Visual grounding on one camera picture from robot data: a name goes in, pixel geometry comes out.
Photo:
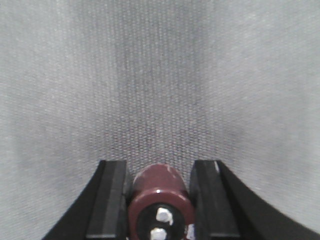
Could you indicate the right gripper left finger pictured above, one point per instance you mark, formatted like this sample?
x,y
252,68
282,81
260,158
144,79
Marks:
x,y
100,211

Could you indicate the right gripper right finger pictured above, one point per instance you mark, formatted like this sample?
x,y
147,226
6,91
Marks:
x,y
226,209

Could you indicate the maroon cylindrical capacitor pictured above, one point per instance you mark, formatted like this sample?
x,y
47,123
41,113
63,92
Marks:
x,y
160,207

